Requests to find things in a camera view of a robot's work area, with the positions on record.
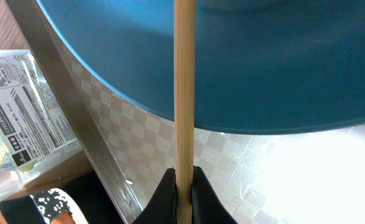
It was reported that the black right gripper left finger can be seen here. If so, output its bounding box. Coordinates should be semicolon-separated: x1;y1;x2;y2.
133;168;178;224

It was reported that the brown serving tray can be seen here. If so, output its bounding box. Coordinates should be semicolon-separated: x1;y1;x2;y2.
8;1;365;223

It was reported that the dark blue plate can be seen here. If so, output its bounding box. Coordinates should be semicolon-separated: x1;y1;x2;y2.
39;0;365;134

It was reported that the wooden chopstick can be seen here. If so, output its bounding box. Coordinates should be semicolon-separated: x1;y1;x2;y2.
173;0;195;224

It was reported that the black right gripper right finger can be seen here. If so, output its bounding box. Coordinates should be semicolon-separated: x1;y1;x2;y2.
192;166;237;224

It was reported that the black food waste tray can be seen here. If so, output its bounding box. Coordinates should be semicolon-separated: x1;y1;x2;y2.
0;172;123;223

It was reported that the orange sausage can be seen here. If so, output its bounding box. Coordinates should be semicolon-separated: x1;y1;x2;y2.
50;211;76;224

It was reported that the clear plastic bin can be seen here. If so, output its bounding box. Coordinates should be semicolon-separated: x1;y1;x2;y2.
0;50;81;202

